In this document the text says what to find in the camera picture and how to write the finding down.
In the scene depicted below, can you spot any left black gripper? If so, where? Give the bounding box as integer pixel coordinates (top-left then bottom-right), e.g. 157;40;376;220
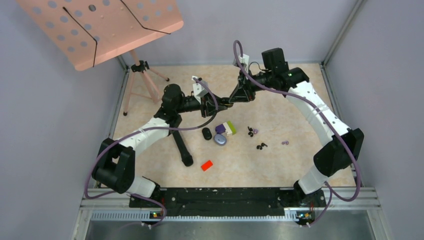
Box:
175;89;228;118

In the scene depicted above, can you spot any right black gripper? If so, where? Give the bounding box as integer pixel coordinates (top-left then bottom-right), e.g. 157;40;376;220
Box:
228;68;274;103

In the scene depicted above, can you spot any black earbud case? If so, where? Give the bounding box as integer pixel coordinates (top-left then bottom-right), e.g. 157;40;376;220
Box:
220;97;233;107
201;127;213;141

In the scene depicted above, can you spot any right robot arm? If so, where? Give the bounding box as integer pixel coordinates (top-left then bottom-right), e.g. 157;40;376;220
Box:
230;40;364;206

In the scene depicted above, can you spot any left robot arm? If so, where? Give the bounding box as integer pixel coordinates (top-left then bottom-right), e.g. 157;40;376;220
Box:
91;82;223;207

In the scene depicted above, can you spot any closed black earbud case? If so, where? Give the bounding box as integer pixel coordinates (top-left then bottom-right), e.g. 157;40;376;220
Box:
201;127;213;141

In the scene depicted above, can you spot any silver blue earbud case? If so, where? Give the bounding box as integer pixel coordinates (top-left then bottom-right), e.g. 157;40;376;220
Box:
213;134;228;146

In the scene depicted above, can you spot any purple white green block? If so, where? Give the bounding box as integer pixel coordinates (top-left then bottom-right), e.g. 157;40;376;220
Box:
215;121;237;136

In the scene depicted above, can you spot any red block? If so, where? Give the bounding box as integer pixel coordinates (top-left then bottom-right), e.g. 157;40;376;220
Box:
200;160;214;172

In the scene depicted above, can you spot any pink perforated music stand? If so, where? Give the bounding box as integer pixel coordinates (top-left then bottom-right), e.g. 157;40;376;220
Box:
9;0;184;110

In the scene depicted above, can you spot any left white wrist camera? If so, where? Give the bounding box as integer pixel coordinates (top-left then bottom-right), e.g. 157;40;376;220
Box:
191;75;209;103

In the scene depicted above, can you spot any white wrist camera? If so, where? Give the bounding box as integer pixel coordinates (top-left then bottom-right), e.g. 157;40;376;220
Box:
191;75;209;103
233;53;250;72

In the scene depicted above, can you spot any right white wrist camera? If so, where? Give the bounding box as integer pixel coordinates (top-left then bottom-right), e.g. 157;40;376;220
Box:
233;53;250;72

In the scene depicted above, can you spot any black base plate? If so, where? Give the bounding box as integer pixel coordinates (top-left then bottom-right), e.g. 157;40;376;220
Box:
129;187;326;217

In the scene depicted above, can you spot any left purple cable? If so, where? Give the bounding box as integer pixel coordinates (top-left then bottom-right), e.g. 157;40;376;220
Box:
83;76;220;229

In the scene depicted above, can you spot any purple cable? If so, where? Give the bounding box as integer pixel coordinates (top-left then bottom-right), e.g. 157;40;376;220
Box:
83;76;220;229
233;40;362;229

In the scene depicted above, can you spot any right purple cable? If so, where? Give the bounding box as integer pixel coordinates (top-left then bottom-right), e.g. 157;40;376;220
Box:
233;40;362;229

